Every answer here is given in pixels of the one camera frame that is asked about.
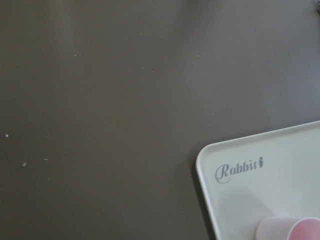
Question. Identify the pink cup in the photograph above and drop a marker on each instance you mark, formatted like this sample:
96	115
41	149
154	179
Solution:
285	228

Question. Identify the cream rabbit tray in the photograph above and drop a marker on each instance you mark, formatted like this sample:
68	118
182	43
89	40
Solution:
270	174

